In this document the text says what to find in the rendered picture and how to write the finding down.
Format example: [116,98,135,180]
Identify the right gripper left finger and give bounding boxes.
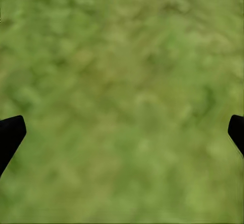
[0,115,26,176]

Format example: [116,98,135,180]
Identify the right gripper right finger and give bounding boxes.
[228,115,244,156]

